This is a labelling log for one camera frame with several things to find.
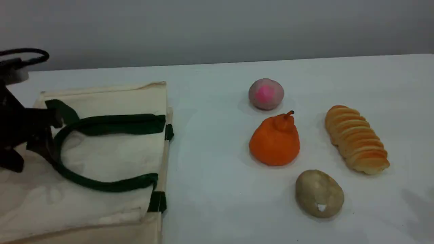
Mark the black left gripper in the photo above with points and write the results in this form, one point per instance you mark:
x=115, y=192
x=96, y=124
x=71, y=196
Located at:
x=13, y=125

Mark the orange toy fruit with stem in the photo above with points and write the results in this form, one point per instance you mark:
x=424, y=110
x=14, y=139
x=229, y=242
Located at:
x=274, y=145

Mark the brown potato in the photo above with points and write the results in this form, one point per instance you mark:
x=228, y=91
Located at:
x=318, y=193

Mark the pink peach fruit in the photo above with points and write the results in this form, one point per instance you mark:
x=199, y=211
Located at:
x=266, y=94

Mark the golden ridged bread roll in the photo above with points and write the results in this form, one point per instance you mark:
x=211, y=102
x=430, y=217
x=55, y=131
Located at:
x=356, y=140

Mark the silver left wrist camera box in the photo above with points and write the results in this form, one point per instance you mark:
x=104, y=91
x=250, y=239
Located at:
x=12, y=73

